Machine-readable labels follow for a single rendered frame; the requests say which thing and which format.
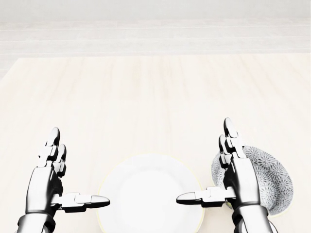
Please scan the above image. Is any grey flower-patterned bowl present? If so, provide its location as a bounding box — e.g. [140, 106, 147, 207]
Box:
[210, 144, 294, 216]

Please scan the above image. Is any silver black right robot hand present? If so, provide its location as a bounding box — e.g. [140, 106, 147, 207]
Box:
[176, 117, 266, 211]

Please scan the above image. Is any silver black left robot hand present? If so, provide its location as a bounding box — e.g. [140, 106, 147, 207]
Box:
[25, 127, 111, 215]

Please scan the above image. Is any white round plate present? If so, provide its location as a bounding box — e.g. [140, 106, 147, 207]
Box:
[96, 152, 205, 233]

